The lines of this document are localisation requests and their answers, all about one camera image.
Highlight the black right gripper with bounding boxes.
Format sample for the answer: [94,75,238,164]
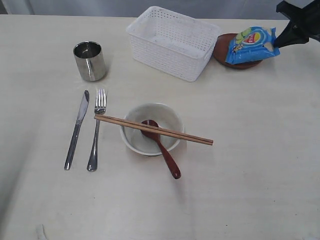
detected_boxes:
[273,0,320,48]

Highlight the brown wooden chopstick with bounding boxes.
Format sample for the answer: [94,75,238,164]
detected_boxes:
[94,114,214,144]
[93,116,213,146]

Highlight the steel metal cup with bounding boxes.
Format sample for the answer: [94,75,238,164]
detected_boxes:
[73,41,107,82]

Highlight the silver metal knife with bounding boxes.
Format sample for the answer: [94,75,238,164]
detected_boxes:
[64,90,90,171]

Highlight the white plastic woven basket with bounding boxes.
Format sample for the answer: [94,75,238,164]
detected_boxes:
[126,6,221,83]

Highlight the reddish wooden spoon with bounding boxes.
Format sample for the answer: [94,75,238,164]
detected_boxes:
[141,130,182,179]

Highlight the silver metal fork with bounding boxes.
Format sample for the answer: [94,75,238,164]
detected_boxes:
[86,88,107,172]

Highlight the blue chips bag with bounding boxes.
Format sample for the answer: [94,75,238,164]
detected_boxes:
[225,26,280,65]

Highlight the brown wooden plate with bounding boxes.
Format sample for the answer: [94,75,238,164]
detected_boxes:
[212,33,262,70]

